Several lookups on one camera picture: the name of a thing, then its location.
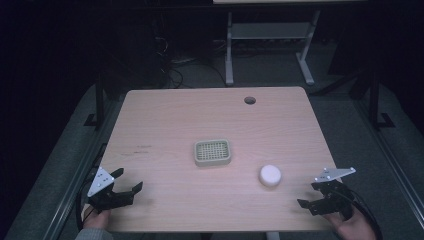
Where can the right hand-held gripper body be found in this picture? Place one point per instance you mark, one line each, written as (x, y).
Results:
(334, 196)

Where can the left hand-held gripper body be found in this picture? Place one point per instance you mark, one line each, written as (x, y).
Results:
(100, 182)

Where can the white round lid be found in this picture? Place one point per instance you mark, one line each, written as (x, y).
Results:
(270, 175)

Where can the grey-green slotted soap dish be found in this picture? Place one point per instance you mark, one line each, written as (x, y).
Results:
(212, 152)

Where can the person's right hand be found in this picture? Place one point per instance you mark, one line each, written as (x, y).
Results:
(350, 229)

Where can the person's left hand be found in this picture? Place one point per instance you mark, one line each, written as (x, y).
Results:
(96, 219)

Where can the white table leg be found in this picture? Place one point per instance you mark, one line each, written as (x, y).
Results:
(273, 236)

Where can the black metal stand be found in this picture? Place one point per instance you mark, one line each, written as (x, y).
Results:
(99, 100)
(376, 100)

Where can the white metal desk frame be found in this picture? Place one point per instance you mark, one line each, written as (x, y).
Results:
(268, 31)

